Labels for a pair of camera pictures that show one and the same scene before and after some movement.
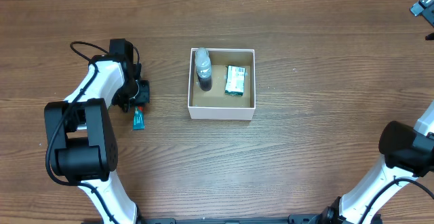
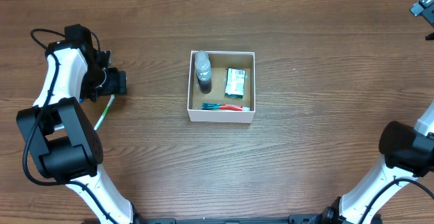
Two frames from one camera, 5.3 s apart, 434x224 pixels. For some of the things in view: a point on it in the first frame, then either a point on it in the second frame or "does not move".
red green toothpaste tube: [138, 120] -> [218, 106]
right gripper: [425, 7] does not move
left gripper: [144, 94] -> [116, 82]
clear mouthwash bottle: [203, 68] does not move
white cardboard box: [215, 104] does not move
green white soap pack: [234, 81] does not move
